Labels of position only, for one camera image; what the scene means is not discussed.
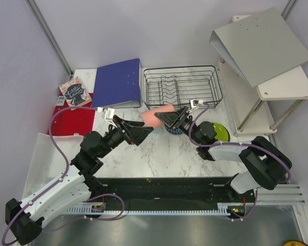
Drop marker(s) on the small white label card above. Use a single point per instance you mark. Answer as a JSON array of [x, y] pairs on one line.
[[60, 101]]

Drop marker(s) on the grey ring binder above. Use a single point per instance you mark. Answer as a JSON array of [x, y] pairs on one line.
[[259, 47]]

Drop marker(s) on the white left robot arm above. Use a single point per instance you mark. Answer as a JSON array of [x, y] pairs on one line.
[[26, 218]]

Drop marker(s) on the light blue cable duct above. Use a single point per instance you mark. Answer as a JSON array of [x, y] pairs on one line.
[[88, 209]]

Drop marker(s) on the blue ring binder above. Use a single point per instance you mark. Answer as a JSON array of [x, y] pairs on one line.
[[118, 85]]

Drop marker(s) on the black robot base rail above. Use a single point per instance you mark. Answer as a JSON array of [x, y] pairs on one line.
[[169, 194]]

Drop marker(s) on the black wire dish rack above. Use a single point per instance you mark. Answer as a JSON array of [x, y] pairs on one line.
[[179, 85]]

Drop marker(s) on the yellow object at corner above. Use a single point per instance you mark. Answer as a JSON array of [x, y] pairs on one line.
[[294, 243]]

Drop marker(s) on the aluminium frame post left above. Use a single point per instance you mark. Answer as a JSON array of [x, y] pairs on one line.
[[49, 35]]

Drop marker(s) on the blue patterned bowl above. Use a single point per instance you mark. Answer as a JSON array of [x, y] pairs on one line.
[[174, 131]]

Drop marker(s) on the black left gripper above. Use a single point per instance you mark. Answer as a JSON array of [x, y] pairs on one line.
[[137, 134]]

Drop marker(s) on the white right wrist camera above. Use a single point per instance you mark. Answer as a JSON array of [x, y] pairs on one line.
[[195, 104]]

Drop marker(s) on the light blue cup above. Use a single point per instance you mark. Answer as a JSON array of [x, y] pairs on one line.
[[158, 130]]

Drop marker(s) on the green plate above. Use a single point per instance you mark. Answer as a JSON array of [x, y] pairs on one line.
[[222, 132]]

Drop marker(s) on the red folder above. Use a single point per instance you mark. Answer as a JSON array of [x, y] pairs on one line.
[[70, 122]]

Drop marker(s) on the little women book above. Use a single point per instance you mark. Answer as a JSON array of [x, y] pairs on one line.
[[75, 93]]

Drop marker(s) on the clear plastic sleeve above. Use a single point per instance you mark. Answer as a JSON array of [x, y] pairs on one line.
[[47, 162]]

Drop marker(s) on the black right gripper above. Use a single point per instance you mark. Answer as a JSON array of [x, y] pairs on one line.
[[170, 118]]

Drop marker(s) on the aluminium frame post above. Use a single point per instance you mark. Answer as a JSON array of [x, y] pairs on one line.
[[49, 35], [288, 8]]

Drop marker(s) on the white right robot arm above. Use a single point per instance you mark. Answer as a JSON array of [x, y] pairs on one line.
[[266, 165]]

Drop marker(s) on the white two-tier shelf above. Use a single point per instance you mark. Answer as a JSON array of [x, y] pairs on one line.
[[260, 109]]

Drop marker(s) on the aluminium frame post right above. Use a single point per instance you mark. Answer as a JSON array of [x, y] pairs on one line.
[[288, 8]]

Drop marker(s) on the pink cup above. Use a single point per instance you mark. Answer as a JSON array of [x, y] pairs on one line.
[[151, 120]]

